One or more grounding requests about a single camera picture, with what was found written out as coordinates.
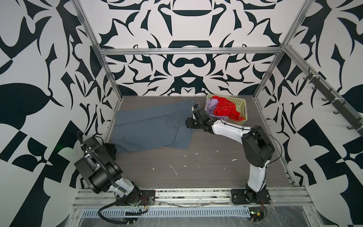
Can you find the aluminium frame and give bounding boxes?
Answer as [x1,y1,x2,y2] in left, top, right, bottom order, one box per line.
[75,1,363,207]

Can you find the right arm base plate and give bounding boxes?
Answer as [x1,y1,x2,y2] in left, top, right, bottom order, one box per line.
[231,187,271,205]

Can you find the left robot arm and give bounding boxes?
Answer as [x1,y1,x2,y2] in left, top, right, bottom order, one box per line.
[75,138,142,205]

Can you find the pale green plastic basket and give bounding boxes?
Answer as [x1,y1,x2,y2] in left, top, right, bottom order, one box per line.
[206,94,248,126]

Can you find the white slotted cable duct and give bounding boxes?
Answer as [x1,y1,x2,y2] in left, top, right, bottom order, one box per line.
[81,206,251,219]

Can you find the grey t shirt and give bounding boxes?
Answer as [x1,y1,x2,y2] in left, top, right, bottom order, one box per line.
[111,99,194,152]

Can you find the red t shirt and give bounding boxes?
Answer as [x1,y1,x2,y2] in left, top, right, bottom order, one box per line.
[211,96,245,122]

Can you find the lilac t shirt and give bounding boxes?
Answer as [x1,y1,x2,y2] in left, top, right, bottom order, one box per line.
[205,98,218,117]

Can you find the small electronics board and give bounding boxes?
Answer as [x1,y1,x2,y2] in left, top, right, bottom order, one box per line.
[248,206,267,223]

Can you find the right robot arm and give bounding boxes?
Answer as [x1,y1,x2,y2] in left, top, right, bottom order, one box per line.
[186,105,275,205]

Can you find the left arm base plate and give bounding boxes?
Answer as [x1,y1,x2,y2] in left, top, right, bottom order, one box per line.
[116,190,156,206]

